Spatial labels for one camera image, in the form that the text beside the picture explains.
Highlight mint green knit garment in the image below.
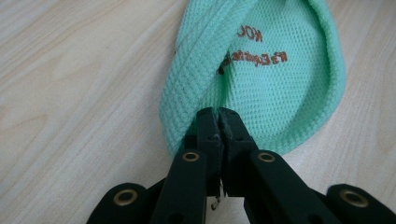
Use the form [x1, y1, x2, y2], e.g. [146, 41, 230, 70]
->
[158, 0, 347, 159]

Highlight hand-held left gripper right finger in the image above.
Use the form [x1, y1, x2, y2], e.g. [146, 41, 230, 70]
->
[218, 106, 260, 198]

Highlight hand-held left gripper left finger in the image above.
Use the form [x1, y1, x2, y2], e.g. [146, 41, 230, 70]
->
[183, 106, 223, 198]

